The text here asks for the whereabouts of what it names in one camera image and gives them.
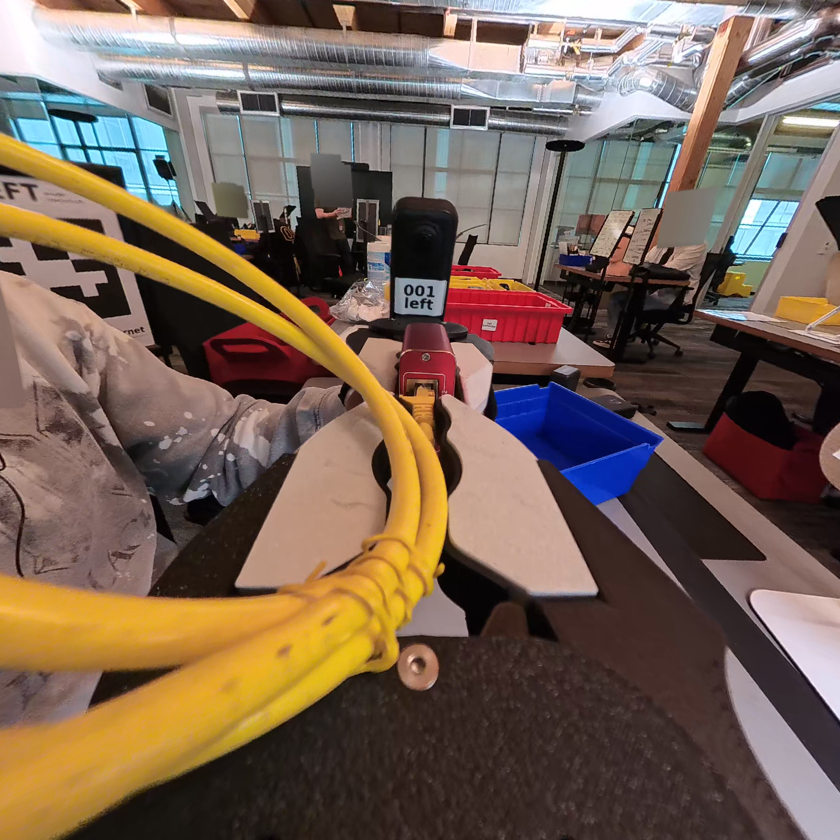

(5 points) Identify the person's torso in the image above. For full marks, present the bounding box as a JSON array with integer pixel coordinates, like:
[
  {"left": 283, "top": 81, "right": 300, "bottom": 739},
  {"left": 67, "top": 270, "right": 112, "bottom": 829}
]
[{"left": 0, "top": 272, "right": 193, "bottom": 723}]

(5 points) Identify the red floor bag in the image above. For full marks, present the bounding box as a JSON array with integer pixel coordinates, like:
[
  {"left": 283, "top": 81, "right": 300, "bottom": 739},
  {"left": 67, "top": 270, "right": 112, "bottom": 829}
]
[{"left": 702, "top": 412, "right": 829, "bottom": 504}]

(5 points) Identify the white note board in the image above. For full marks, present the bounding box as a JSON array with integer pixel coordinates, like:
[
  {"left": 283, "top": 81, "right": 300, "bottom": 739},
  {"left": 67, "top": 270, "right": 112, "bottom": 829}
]
[
  {"left": 589, "top": 210, "right": 635, "bottom": 259},
  {"left": 622, "top": 208, "right": 664, "bottom": 265}
]

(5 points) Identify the black floor lamp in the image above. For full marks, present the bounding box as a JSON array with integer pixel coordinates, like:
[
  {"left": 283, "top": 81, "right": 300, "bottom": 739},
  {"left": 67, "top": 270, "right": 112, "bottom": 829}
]
[{"left": 533, "top": 139, "right": 586, "bottom": 291}]

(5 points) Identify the yellow plastic bin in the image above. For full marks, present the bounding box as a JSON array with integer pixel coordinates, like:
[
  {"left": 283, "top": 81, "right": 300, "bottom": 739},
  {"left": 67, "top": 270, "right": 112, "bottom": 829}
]
[
  {"left": 449, "top": 277, "right": 534, "bottom": 294},
  {"left": 774, "top": 295, "right": 840, "bottom": 327}
]

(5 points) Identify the dark wooden display board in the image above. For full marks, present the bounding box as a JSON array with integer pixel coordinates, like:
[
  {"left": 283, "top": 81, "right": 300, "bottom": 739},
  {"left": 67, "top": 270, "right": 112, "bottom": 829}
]
[{"left": 814, "top": 196, "right": 840, "bottom": 307}]

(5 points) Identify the white wood-edged table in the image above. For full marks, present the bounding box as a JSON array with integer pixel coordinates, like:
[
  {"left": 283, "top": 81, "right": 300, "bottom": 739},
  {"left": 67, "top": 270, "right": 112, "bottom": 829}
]
[{"left": 331, "top": 318, "right": 616, "bottom": 379}]

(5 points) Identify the yellow ethernet cable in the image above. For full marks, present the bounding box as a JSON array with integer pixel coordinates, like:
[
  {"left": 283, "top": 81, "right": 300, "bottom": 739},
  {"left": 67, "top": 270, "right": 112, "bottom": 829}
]
[{"left": 0, "top": 134, "right": 451, "bottom": 840}]

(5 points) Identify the red metal ethernet adapter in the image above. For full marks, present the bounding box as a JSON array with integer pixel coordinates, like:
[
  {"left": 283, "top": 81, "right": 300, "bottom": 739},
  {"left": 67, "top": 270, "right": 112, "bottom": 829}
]
[{"left": 397, "top": 323, "right": 458, "bottom": 454}]

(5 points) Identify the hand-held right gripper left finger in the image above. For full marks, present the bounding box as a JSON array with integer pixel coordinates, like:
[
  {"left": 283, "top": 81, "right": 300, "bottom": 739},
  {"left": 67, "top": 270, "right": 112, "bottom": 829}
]
[{"left": 235, "top": 402, "right": 398, "bottom": 595}]

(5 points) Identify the wooden support post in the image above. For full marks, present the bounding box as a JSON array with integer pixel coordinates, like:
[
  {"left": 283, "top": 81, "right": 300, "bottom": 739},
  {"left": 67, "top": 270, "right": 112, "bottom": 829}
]
[{"left": 665, "top": 16, "right": 757, "bottom": 196}]

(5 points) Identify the black backpack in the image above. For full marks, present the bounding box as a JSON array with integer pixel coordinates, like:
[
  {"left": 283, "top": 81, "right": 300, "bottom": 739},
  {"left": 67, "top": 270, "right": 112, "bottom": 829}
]
[{"left": 724, "top": 390, "right": 799, "bottom": 452}]

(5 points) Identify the black jacket yellow emblem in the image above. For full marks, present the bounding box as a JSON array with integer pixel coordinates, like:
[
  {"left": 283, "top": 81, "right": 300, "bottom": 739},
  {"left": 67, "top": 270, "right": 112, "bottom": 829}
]
[{"left": 271, "top": 215, "right": 301, "bottom": 265}]

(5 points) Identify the black office chair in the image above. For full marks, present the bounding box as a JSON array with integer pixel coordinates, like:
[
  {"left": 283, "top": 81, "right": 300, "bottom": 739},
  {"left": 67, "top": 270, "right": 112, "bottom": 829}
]
[{"left": 638, "top": 236, "right": 737, "bottom": 359}]

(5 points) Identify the silver ventilation duct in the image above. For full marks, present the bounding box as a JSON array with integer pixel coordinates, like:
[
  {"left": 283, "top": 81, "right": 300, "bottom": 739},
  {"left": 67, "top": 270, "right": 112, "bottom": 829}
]
[
  {"left": 33, "top": 13, "right": 595, "bottom": 135},
  {"left": 610, "top": 0, "right": 840, "bottom": 114}
]

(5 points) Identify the black fabric partition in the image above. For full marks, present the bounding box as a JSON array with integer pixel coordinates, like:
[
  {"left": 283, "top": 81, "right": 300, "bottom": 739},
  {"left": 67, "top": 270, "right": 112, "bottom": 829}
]
[{"left": 121, "top": 217, "right": 278, "bottom": 370}]

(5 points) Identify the blue plastic bin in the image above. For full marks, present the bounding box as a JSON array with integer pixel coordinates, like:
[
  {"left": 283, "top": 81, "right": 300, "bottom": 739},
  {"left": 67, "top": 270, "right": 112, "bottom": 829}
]
[{"left": 492, "top": 382, "right": 664, "bottom": 505}]

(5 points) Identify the black monitor screen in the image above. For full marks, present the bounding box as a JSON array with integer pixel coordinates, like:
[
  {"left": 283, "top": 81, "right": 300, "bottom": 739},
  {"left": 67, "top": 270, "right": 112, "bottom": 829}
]
[{"left": 295, "top": 164, "right": 395, "bottom": 245}]

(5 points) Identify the person's left forearm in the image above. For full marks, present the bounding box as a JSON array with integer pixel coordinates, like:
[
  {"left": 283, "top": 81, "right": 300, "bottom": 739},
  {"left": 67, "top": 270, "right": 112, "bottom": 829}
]
[{"left": 151, "top": 354, "right": 349, "bottom": 508}]

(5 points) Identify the wooden office desk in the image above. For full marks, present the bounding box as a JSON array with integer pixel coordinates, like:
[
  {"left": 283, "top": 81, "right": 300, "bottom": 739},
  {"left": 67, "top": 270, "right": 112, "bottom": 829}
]
[
  {"left": 669, "top": 307, "right": 840, "bottom": 435},
  {"left": 556, "top": 262, "right": 691, "bottom": 363}
]

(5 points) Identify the clear plastic bag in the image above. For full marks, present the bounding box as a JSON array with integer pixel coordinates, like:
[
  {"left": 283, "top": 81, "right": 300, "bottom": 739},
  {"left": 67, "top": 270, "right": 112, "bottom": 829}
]
[{"left": 328, "top": 279, "right": 392, "bottom": 324}]

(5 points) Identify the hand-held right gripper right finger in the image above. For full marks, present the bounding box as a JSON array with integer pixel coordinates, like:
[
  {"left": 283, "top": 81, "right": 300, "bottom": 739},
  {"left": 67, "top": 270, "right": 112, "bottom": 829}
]
[{"left": 436, "top": 394, "right": 600, "bottom": 601}]

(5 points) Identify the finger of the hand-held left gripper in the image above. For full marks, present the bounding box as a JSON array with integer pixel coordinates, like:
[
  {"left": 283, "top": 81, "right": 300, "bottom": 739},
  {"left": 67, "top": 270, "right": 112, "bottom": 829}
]
[
  {"left": 456, "top": 357, "right": 496, "bottom": 419},
  {"left": 356, "top": 338, "right": 403, "bottom": 398}
]

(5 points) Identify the printed fiducial tag sign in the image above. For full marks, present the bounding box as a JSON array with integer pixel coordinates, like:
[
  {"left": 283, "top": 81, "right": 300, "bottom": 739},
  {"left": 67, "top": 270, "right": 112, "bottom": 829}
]
[{"left": 0, "top": 174, "right": 156, "bottom": 347}]

